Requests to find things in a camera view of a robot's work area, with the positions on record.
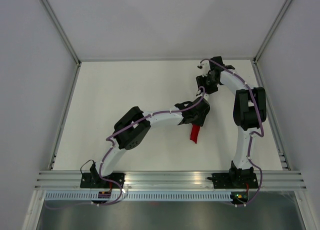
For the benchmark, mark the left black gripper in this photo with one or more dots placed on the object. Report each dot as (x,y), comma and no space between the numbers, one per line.
(200,122)

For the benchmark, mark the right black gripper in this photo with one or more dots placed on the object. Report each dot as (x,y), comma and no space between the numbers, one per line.
(200,80)

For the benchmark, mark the red cloth napkin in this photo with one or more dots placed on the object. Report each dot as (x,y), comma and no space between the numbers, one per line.
(194,133)

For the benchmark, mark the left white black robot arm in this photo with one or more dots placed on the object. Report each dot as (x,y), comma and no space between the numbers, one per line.
(132,128)

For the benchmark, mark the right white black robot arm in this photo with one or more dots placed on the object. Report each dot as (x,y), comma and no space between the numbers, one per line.
(249,113)

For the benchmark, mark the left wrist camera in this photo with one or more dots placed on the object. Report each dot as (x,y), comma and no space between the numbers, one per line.
(200,94)

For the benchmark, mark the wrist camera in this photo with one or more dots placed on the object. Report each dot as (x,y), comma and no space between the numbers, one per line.
(204,67)
(200,94)

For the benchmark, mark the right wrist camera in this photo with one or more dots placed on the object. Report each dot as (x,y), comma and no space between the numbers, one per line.
(204,67)

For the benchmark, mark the right aluminium frame post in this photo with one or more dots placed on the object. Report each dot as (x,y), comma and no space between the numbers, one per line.
(273,28)

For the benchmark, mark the aluminium frame post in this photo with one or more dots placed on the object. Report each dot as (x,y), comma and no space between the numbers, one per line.
(60,30)
(273,28)

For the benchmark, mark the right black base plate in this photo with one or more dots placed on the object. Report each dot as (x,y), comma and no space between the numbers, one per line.
(225,181)

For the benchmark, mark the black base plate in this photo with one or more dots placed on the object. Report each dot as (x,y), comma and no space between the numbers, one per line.
(115,180)
(225,181)

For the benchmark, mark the white slotted cable duct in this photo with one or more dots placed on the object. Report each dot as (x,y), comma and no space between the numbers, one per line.
(211,196)

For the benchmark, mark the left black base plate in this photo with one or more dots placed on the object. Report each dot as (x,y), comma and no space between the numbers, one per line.
(115,180)

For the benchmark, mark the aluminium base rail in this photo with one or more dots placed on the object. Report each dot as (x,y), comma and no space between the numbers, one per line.
(278,180)

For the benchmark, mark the left aluminium frame post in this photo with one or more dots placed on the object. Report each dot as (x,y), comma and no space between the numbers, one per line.
(60,30)

